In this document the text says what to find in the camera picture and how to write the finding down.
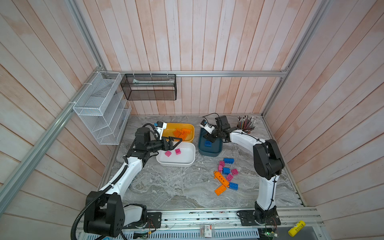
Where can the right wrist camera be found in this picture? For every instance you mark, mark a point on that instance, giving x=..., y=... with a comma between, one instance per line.
x=207, y=126

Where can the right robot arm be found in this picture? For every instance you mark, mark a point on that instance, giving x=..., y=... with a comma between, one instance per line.
x=268, y=163

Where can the bundle of coloured pencils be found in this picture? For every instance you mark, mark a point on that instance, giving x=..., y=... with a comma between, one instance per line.
x=246, y=123

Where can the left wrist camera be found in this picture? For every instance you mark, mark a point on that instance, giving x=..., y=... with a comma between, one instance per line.
x=160, y=127

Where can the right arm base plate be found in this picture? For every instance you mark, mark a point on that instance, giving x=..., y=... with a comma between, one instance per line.
x=259, y=217

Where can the yellow plastic bin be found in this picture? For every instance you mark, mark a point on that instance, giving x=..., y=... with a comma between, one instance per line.
x=171, y=127

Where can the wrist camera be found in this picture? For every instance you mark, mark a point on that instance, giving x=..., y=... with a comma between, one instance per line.
x=160, y=127
x=207, y=126

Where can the white wire mesh shelf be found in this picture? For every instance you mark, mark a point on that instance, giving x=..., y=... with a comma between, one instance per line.
x=102, y=109

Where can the teal plastic bin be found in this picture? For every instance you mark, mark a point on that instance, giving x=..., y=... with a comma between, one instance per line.
x=207, y=148

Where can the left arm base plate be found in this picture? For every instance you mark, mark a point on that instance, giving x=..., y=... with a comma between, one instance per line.
x=152, y=220

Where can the white plastic bin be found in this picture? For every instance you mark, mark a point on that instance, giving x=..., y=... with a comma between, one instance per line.
x=182, y=156

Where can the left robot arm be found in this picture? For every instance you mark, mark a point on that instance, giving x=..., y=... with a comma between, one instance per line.
x=104, y=213

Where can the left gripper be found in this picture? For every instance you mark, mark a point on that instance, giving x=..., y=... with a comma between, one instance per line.
x=170, y=146

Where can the yellow marker tube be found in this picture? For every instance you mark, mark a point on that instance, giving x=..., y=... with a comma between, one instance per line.
x=296, y=228

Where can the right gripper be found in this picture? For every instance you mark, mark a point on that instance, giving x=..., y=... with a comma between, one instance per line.
x=209, y=137

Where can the orange lego brick hollow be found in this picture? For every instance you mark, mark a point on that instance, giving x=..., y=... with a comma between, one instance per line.
x=183, y=136

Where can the orange lego brick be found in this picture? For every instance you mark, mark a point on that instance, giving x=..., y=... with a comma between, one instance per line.
x=177, y=133
x=186, y=131
x=220, y=190

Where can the black mesh wall basket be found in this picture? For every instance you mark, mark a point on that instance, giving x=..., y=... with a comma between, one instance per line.
x=150, y=87

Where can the long orange lego plate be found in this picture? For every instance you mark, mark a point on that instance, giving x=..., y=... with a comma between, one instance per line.
x=221, y=179

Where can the long blue lego brick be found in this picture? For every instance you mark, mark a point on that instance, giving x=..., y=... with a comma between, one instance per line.
x=229, y=160

